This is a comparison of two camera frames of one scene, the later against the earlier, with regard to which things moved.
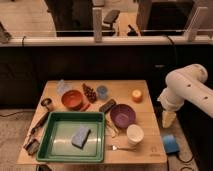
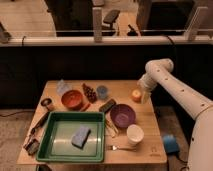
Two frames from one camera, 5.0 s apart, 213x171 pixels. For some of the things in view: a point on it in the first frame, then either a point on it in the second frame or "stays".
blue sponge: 81,137 stays
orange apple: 137,96 stays
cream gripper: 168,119 to 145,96
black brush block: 110,104 stays
